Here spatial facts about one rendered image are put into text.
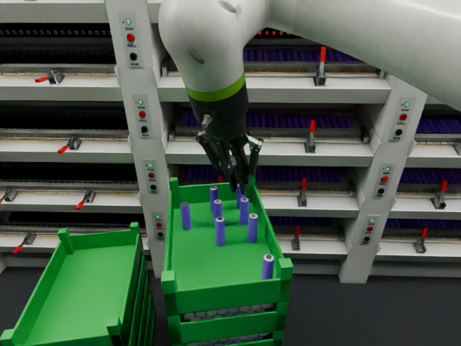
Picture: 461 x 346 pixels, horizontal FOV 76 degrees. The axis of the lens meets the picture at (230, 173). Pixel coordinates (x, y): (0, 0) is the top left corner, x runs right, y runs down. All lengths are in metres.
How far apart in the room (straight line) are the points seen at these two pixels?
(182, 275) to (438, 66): 0.48
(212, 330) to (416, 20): 0.52
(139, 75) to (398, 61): 0.61
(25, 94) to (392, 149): 1.02
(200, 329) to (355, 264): 0.76
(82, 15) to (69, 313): 0.68
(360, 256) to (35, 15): 1.19
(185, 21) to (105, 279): 0.64
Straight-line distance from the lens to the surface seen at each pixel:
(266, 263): 0.51
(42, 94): 0.97
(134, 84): 0.84
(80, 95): 0.92
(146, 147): 0.90
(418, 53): 0.39
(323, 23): 0.42
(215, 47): 0.38
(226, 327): 0.57
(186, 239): 0.64
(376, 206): 1.05
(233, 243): 0.62
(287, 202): 0.99
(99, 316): 0.77
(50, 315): 0.81
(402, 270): 1.35
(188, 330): 0.56
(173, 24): 0.39
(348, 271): 1.22
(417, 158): 1.01
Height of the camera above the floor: 0.91
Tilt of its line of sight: 30 degrees down
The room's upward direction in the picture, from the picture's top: straight up
